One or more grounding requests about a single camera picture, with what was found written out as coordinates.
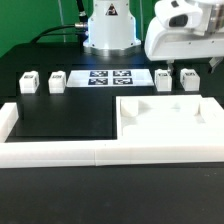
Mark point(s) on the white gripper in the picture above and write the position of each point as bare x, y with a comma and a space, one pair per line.
186, 29

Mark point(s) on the white square table top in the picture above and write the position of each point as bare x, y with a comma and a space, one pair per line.
182, 116

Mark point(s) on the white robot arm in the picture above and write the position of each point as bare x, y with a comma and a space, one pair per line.
112, 29

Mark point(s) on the white marker sheet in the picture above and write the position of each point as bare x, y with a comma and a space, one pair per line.
110, 78

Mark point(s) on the white U-shaped obstacle fence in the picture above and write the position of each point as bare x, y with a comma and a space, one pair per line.
102, 152

